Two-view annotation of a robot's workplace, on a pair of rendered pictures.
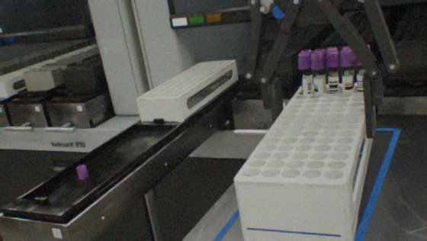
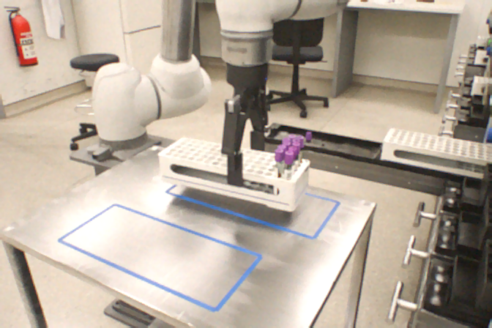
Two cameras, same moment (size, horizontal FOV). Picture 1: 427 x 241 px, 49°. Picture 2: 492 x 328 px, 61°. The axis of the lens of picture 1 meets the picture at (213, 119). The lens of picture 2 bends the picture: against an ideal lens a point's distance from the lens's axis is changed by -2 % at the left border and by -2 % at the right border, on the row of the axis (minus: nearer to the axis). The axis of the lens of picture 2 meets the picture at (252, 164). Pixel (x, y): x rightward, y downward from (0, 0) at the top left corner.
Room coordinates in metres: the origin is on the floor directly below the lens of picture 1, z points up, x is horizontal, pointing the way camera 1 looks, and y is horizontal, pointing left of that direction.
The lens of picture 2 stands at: (0.51, -0.88, 1.28)
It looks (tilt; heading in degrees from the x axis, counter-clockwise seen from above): 27 degrees down; 89
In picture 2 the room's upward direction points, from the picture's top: straight up
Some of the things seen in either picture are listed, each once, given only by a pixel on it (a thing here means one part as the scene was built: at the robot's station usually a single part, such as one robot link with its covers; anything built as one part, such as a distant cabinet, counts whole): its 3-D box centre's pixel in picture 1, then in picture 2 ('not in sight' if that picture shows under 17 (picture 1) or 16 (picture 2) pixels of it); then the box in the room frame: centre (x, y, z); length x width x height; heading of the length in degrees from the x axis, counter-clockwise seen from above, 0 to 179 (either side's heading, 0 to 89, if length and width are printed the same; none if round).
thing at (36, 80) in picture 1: (41, 81); (487, 95); (1.36, 0.48, 0.85); 0.12 x 0.02 x 0.06; 62
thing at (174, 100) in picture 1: (193, 91); (445, 157); (1.01, 0.03, 0.83); 0.30 x 0.10 x 0.06; 152
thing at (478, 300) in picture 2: (418, 62); (488, 277); (0.88, -0.41, 0.85); 0.12 x 0.02 x 0.06; 61
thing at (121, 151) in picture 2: not in sight; (119, 142); (0.11, 0.39, 0.73); 0.22 x 0.18 x 0.06; 62
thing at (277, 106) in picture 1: (277, 108); (257, 147); (0.54, -0.08, 0.92); 0.03 x 0.01 x 0.07; 155
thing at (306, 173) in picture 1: (319, 146); (233, 170); (0.49, -0.11, 0.88); 0.30 x 0.10 x 0.06; 155
